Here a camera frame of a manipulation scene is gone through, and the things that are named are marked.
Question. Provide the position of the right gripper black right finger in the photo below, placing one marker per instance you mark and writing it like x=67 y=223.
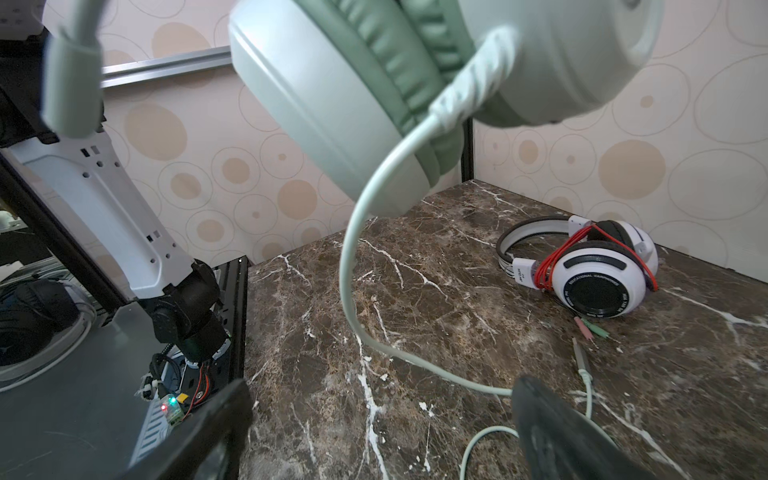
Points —
x=559 y=443

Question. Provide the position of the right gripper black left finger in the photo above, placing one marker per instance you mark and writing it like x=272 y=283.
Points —
x=208 y=445

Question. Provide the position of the white black headphones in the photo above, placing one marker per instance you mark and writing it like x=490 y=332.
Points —
x=603 y=270

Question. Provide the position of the green headphones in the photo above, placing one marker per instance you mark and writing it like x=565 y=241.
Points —
x=376 y=92

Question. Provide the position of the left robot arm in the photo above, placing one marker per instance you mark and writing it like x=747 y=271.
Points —
x=52 y=122

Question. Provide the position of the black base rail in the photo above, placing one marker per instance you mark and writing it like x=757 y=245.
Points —
x=198 y=384

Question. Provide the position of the left diagonal aluminium frame bar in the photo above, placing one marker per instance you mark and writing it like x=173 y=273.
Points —
x=154 y=69

